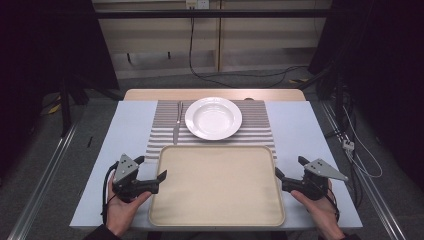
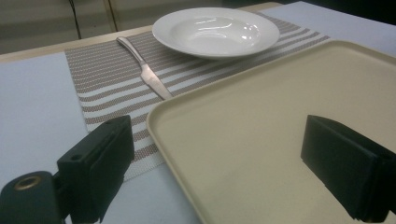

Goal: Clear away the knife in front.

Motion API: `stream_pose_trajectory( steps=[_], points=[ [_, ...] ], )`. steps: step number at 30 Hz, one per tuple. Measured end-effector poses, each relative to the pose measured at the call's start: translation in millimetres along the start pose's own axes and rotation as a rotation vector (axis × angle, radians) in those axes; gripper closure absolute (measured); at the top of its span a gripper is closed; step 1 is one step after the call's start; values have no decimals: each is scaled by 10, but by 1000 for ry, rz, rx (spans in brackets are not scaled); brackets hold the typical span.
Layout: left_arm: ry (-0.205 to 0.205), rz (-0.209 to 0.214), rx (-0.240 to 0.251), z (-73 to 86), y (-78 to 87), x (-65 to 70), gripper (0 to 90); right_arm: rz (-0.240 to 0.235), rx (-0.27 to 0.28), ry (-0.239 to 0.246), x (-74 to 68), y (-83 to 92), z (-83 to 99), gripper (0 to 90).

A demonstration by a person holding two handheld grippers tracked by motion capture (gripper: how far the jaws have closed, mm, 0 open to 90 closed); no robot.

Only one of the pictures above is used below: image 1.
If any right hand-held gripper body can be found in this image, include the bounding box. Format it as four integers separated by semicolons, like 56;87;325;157
282;158;349;201

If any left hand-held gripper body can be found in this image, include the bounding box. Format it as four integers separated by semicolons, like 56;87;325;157
112;153;160;203

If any person's right hand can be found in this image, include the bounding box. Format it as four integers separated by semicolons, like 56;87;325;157
290;179;346;240

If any person's left hand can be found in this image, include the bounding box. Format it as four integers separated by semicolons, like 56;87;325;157
105;179;153;238

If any light blue table cover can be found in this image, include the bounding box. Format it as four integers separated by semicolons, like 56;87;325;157
69;100;364;232

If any silver fork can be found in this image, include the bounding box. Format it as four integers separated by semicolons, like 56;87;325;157
172;100;185;146

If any striped grey placemat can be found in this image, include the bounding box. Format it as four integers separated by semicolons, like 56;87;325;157
145;99;278;165

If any beige tray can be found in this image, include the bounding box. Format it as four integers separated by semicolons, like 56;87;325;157
148;144;286;228

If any white deep plate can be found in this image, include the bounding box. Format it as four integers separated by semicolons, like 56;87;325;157
184;96;243;141

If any black metal stand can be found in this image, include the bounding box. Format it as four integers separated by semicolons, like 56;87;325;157
58;74;88;138

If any light wooden shelf unit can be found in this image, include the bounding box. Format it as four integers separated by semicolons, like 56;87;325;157
91;0;334;80

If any black curtain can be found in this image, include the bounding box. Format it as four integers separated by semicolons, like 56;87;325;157
0;0;120;178
307;0;424;191

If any black horizontal bar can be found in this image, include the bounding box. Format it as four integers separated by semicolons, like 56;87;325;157
94;8;332;20

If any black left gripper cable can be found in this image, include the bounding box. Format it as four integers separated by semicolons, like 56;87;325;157
101;161;120;225

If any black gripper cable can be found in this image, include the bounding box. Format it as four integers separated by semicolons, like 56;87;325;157
101;161;120;225
325;186;342;223

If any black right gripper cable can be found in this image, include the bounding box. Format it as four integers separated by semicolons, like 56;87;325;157
325;186;342;223

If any aluminium floor rail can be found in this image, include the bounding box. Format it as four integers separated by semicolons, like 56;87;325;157
320;99;408;240
7;122;80;240

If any white cable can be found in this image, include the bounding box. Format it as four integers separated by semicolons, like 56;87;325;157
342;105;384;179

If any long black floor cable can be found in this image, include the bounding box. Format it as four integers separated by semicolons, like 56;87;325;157
188;16;309;90

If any white wall socket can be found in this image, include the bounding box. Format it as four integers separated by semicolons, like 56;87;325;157
185;0;211;10

